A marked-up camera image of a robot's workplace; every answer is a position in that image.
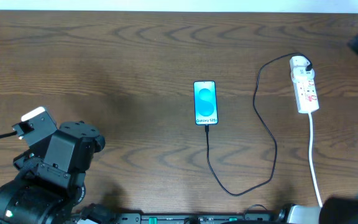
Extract blue screen smartphone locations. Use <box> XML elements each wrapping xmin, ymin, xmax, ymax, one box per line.
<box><xmin>193</xmin><ymin>81</ymin><xmax>218</xmax><ymax>126</ymax></box>

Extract black charger cable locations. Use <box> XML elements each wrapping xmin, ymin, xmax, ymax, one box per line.
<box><xmin>204</xmin><ymin>52</ymin><xmax>313</xmax><ymax>197</ymax></box>

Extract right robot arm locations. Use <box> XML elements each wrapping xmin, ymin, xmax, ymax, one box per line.
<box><xmin>275</xmin><ymin>34</ymin><xmax>358</xmax><ymax>224</ymax></box>

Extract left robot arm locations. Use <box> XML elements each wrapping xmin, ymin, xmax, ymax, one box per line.
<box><xmin>0</xmin><ymin>121</ymin><xmax>106</xmax><ymax>223</ymax></box>

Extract black usb charger plug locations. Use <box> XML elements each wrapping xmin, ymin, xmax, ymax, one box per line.
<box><xmin>306</xmin><ymin>61</ymin><xmax>313</xmax><ymax>72</ymax></box>

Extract white power strip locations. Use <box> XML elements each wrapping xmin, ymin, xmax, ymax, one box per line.
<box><xmin>290</xmin><ymin>55</ymin><xmax>319</xmax><ymax>114</ymax></box>

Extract white power strip cord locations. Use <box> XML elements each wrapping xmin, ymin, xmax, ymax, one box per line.
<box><xmin>307</xmin><ymin>112</ymin><xmax>323</xmax><ymax>208</ymax></box>

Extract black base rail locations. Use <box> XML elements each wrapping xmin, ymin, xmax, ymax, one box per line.
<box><xmin>67</xmin><ymin>203</ymin><xmax>289</xmax><ymax>224</ymax></box>

